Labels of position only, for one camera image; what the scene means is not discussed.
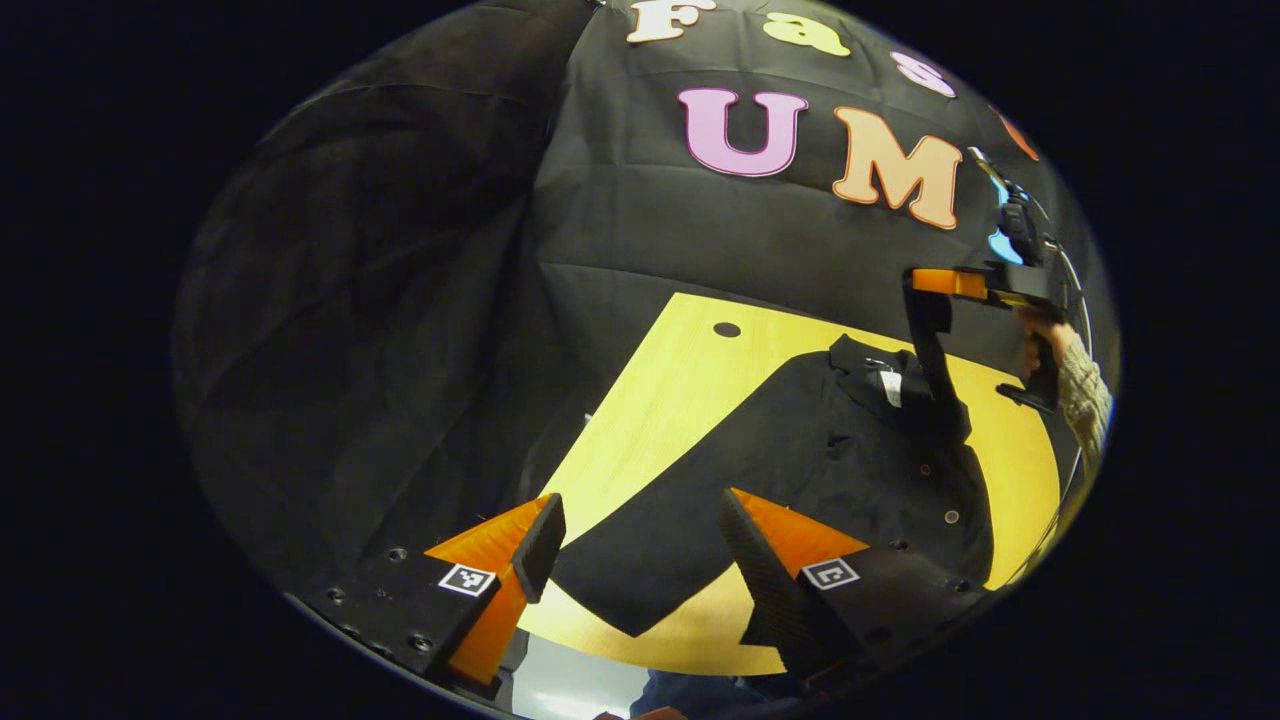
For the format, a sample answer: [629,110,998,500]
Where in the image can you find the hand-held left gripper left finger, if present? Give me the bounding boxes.
[305,492,568,698]

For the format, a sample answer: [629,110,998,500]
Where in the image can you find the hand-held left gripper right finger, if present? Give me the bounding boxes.
[719,488,996,683]

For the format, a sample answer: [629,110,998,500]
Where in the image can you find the black buttoned coat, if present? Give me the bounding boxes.
[550,335,996,638]

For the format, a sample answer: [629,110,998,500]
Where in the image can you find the person's legs in blue jeans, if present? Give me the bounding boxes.
[630,670,801,719]

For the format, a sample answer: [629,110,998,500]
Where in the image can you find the black backdrop cloth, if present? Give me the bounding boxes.
[172,0,1121,601]

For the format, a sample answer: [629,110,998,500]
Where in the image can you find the thin black cable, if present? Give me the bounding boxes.
[1030,195,1093,361]

